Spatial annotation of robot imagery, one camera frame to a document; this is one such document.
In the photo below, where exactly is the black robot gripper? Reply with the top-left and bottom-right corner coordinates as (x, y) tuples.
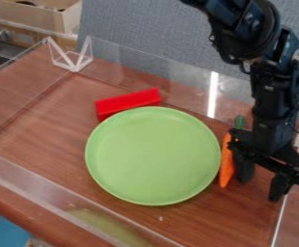
(228, 128), (299, 202)

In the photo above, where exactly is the orange toy carrot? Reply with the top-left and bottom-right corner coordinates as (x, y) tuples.
(219, 115), (246, 188)

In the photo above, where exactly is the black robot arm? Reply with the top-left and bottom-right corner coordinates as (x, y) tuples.
(179, 0), (299, 202)

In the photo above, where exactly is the green round plate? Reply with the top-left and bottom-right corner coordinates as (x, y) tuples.
(85, 107), (220, 206)

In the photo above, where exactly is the red wedge block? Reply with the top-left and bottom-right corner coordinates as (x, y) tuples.
(93, 88), (161, 122)

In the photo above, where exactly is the cardboard box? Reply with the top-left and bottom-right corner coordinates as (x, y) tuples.
(0, 0), (83, 33)

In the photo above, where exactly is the wooden shelf with knob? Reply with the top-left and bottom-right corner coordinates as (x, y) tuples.
(0, 19), (77, 65)

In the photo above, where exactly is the clear acrylic enclosure wall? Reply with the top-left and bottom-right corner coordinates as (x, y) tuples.
(0, 40), (299, 247)

